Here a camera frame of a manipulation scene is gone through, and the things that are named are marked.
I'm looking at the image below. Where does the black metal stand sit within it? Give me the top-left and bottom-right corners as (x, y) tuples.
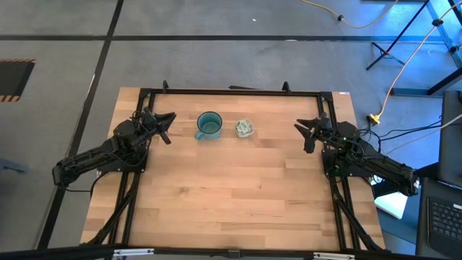
(366, 0), (462, 97)

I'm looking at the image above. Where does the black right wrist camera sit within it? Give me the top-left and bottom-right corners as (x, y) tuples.
(315, 111), (332, 129)

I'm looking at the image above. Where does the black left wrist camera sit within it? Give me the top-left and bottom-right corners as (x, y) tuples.
(141, 106), (157, 124)

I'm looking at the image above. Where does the black laptop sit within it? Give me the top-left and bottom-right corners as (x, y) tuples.
(414, 176), (462, 260)

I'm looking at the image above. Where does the yellow extension cable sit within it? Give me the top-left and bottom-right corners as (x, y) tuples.
(367, 0), (462, 126)
(300, 0), (400, 30)

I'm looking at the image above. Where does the black aluminium table frame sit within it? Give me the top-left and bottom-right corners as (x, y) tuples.
(81, 79), (387, 254)

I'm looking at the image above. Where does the dark grey equipment box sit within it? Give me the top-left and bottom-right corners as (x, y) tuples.
(438, 90), (462, 189)

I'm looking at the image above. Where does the pale green sachet packet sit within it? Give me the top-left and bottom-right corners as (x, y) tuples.
(236, 120), (253, 137)

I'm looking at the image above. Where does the hazard-striped floor hatch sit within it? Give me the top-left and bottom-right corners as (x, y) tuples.
(0, 58), (37, 103)

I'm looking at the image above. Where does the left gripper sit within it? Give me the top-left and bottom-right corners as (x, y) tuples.
(136, 113), (177, 145)

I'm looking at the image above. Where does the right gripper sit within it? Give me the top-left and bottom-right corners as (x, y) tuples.
(294, 118), (342, 155)

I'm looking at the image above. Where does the clear plastic container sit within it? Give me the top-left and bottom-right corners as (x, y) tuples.
(234, 118), (255, 139)

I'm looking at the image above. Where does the teal ceramic mug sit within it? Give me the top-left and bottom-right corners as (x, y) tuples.
(194, 110), (224, 142)

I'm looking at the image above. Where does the silver metal bracket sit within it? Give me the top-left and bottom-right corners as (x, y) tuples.
(113, 248), (155, 258)
(313, 251), (357, 260)

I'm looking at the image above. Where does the white flat board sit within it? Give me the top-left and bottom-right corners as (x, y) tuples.
(373, 191), (409, 220)

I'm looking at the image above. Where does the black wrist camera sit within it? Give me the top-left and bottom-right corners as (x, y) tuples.
(315, 111), (332, 129)
(141, 106), (157, 124)

